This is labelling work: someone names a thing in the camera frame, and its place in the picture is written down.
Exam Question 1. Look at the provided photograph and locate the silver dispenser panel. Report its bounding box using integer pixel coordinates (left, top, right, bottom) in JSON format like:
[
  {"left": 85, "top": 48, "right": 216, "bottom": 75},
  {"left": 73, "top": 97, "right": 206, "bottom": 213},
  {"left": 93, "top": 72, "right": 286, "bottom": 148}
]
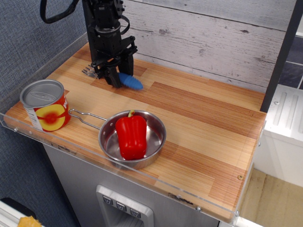
[{"left": 96, "top": 185, "right": 154, "bottom": 227}]

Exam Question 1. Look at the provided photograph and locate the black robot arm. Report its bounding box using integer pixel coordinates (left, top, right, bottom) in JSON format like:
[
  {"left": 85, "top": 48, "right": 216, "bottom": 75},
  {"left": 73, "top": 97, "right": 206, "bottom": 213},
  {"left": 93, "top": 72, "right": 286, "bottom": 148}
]
[{"left": 82, "top": 0, "right": 137, "bottom": 88}]

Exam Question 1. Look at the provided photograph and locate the red yellow tin can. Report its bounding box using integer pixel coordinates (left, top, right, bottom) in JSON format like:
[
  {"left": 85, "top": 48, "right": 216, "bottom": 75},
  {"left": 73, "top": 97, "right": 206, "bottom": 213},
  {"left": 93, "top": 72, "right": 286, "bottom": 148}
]
[{"left": 20, "top": 79, "right": 71, "bottom": 132}]

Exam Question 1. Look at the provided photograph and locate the blue handled metal fork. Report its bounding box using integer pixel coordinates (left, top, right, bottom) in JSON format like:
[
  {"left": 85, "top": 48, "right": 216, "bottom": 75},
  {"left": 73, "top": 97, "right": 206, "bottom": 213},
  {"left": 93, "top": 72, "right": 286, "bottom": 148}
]
[{"left": 82, "top": 65, "right": 143, "bottom": 90}]

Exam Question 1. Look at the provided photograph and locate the grey toy fridge cabinet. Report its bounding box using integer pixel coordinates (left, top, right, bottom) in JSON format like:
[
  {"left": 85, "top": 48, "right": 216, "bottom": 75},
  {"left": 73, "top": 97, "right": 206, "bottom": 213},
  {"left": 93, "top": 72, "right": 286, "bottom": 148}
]
[{"left": 45, "top": 145, "right": 219, "bottom": 227}]

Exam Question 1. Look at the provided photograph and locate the red bell pepper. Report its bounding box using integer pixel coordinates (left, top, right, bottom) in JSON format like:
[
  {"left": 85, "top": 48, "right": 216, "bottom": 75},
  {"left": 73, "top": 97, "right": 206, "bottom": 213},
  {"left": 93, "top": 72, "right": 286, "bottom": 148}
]
[{"left": 116, "top": 110, "right": 147, "bottom": 160}]

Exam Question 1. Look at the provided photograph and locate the black yellow object corner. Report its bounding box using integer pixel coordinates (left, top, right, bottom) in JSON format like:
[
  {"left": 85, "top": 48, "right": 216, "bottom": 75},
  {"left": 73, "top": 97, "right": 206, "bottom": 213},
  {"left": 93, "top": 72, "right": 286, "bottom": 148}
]
[{"left": 0, "top": 197, "right": 43, "bottom": 227}]

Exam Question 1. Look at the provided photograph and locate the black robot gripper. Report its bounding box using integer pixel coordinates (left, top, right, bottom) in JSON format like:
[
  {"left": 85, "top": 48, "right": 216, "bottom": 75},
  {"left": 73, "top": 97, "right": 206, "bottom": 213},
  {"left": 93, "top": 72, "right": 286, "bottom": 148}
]
[{"left": 89, "top": 23, "right": 137, "bottom": 88}]

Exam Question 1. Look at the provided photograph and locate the white toy sink counter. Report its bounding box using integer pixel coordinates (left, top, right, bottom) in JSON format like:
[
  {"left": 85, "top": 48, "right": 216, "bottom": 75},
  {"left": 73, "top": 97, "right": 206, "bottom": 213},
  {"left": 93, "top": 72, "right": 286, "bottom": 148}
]
[{"left": 253, "top": 85, "right": 303, "bottom": 186}]

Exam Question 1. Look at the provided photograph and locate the right dark grey post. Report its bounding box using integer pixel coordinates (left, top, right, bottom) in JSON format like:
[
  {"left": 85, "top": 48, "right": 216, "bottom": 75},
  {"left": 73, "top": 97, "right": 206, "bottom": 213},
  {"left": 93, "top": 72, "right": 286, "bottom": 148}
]
[{"left": 260, "top": 0, "right": 303, "bottom": 113}]

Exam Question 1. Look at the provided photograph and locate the small steel saucepan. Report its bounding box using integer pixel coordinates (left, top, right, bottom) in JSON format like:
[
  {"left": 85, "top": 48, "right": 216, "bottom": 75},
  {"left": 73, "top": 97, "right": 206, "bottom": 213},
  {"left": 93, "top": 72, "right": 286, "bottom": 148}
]
[{"left": 69, "top": 109, "right": 166, "bottom": 169}]

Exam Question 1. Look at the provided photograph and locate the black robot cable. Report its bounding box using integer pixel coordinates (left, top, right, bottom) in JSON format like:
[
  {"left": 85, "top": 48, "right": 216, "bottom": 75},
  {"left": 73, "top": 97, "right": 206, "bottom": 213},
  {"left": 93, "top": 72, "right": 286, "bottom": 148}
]
[{"left": 39, "top": 0, "right": 79, "bottom": 24}]

